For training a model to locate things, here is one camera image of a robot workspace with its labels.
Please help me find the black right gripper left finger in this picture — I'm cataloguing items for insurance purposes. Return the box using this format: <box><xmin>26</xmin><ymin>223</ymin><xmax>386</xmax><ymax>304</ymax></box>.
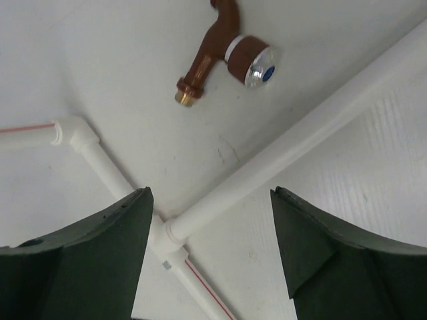
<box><xmin>1</xmin><ymin>188</ymin><xmax>153</xmax><ymax>319</ymax></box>

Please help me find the white PVC pipe frame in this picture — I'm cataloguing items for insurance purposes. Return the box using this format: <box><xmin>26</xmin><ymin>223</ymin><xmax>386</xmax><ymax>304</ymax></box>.
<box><xmin>1</xmin><ymin>23</ymin><xmax>426</xmax><ymax>319</ymax></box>

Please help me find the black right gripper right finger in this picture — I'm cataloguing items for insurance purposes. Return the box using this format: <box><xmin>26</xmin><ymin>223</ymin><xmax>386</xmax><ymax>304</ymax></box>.
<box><xmin>270</xmin><ymin>187</ymin><xmax>426</xmax><ymax>319</ymax></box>

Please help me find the brown water faucet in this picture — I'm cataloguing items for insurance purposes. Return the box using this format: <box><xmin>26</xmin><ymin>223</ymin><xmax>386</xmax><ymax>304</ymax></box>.
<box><xmin>175</xmin><ymin>0</ymin><xmax>280</xmax><ymax>107</ymax></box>

